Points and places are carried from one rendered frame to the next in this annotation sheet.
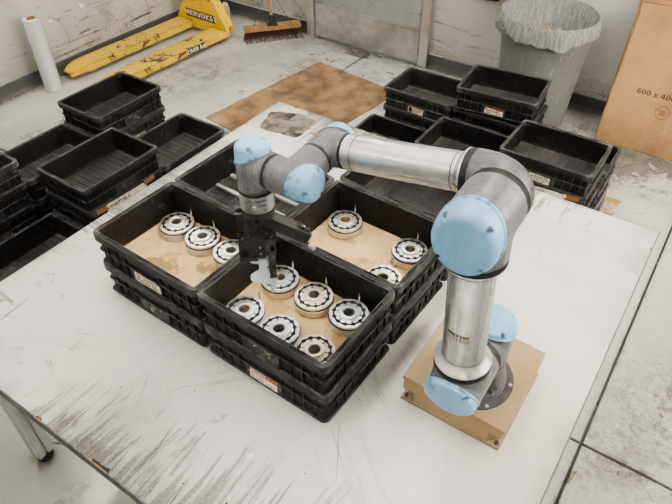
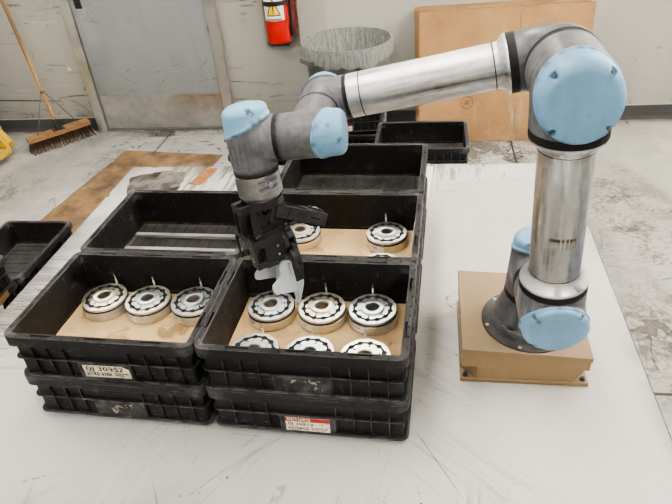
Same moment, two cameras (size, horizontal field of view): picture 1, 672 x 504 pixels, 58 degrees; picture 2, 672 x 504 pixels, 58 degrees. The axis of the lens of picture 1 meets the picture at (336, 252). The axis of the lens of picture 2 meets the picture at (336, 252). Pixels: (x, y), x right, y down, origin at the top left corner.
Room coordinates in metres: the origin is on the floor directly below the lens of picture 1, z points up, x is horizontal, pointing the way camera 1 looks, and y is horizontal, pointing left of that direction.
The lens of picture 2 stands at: (0.17, 0.42, 1.68)
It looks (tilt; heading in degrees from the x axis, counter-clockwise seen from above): 34 degrees down; 337
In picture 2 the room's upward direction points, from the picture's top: 5 degrees counter-clockwise
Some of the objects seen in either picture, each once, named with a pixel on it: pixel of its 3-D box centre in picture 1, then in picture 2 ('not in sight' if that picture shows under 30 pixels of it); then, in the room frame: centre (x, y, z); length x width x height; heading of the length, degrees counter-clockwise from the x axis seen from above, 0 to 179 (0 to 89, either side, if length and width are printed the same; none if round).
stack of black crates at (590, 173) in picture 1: (544, 189); (421, 180); (2.25, -0.94, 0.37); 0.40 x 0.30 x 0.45; 56
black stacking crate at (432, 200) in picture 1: (417, 193); (355, 185); (1.54, -0.25, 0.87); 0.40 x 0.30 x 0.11; 54
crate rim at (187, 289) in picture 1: (182, 233); (128, 298); (1.28, 0.42, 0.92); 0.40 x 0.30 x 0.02; 54
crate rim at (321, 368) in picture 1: (296, 295); (312, 306); (1.05, 0.10, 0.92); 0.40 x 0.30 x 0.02; 54
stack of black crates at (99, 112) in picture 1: (120, 134); not in sight; (2.72, 1.10, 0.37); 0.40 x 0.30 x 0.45; 146
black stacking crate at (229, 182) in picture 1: (256, 195); (185, 240); (1.53, 0.25, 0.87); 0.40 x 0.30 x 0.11; 54
